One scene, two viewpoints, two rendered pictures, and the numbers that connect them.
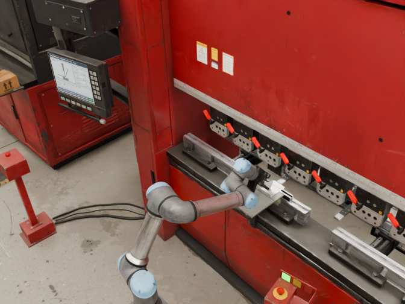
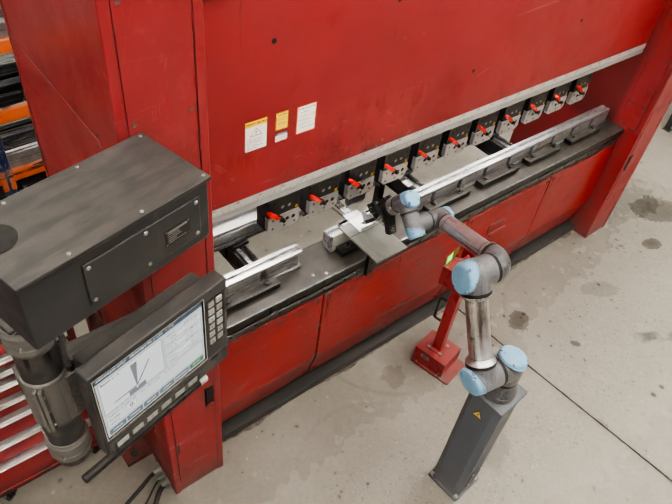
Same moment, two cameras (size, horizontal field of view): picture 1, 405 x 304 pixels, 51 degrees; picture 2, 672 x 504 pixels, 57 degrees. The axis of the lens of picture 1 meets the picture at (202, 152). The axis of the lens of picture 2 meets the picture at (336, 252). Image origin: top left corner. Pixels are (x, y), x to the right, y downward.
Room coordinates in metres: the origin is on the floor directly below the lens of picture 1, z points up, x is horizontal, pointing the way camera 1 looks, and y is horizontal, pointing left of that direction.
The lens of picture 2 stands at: (2.06, 1.75, 2.85)
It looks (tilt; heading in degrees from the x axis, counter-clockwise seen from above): 44 degrees down; 266
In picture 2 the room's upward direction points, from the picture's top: 8 degrees clockwise
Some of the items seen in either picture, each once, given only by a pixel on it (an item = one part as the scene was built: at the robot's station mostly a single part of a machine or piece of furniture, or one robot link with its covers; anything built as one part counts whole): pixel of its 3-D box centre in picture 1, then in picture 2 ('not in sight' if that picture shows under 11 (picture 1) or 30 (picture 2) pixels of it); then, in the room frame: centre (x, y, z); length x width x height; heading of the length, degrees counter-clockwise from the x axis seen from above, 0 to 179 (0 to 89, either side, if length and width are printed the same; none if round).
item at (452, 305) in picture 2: not in sight; (449, 315); (1.27, -0.41, 0.39); 0.05 x 0.05 x 0.54; 52
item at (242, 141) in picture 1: (246, 133); (318, 190); (2.03, -0.26, 1.26); 0.15 x 0.09 x 0.17; 40
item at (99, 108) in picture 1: (83, 81); (154, 355); (2.44, 0.74, 1.42); 0.45 x 0.12 x 0.36; 54
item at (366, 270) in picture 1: (356, 265); (446, 200); (1.36, -0.76, 0.89); 0.30 x 0.05 x 0.03; 40
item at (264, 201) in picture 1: (256, 198); (373, 237); (1.77, -0.30, 1.00); 0.26 x 0.18 x 0.01; 130
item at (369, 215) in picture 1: (372, 203); (451, 136); (1.42, -0.78, 1.26); 0.15 x 0.09 x 0.17; 40
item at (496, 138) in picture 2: not in sight; (476, 131); (1.08, -1.57, 0.81); 0.64 x 0.08 x 0.14; 130
